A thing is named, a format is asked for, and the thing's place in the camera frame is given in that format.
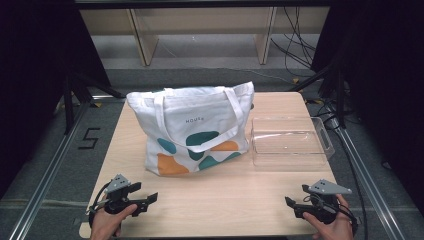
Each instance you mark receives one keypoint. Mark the light wooden shelf unit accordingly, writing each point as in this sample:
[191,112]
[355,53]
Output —
[200,23]

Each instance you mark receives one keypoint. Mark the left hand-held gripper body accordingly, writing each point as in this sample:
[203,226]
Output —
[117,186]

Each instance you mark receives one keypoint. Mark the person's right hand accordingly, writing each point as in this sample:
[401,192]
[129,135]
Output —
[335,230]

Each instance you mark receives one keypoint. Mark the white tote bag coloured blobs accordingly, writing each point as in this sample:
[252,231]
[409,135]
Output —
[186,110]

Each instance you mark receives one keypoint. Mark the clear plastic container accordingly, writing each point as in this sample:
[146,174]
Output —
[288,146]

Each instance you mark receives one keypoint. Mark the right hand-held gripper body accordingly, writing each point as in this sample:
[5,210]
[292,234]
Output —
[328,188]

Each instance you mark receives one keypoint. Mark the aluminium floor rail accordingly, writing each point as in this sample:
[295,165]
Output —
[370,186]
[46,176]

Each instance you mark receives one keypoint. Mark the person's left hand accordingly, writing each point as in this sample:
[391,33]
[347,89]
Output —
[106,225]

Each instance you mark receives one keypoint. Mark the black metal stand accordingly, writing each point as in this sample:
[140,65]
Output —
[330,86]
[78,93]

